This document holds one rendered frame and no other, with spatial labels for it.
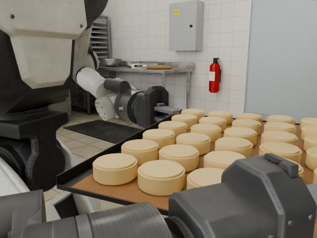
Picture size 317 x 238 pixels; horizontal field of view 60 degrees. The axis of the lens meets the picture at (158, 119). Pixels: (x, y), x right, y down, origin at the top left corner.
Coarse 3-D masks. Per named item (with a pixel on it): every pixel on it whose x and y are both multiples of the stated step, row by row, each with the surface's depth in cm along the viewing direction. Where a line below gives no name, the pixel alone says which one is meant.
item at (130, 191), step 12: (300, 132) 49; (300, 144) 42; (252, 156) 38; (84, 180) 31; (312, 180) 30; (96, 192) 28; (108, 192) 28; (120, 192) 28; (132, 192) 28; (144, 192) 28; (156, 204) 26
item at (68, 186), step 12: (168, 120) 57; (264, 120) 57; (120, 144) 40; (96, 156) 35; (72, 168) 31; (84, 168) 33; (60, 180) 29; (72, 180) 31; (72, 192) 28; (84, 192) 28
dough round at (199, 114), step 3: (183, 111) 58; (186, 111) 58; (189, 111) 58; (192, 111) 58; (195, 111) 58; (198, 111) 58; (201, 111) 58; (204, 111) 59; (192, 114) 56; (195, 114) 56; (198, 114) 57; (201, 114) 57; (204, 114) 58; (198, 117) 57; (201, 117) 57; (198, 120) 57
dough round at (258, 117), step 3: (237, 114) 55; (240, 114) 55; (243, 114) 55; (246, 114) 55; (249, 114) 55; (252, 114) 55; (255, 114) 55; (258, 114) 55; (237, 117) 54; (240, 117) 53; (243, 117) 52; (246, 117) 52; (249, 117) 52; (252, 117) 52; (255, 117) 52; (258, 117) 52; (261, 117) 53; (258, 120) 52; (261, 120) 53; (261, 123) 53
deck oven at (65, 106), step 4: (68, 96) 447; (68, 100) 448; (52, 104) 428; (56, 104) 432; (60, 104) 438; (64, 104) 443; (68, 104) 449; (52, 108) 428; (56, 108) 433; (60, 108) 439; (64, 108) 444; (68, 108) 450; (68, 112) 451; (68, 120) 458
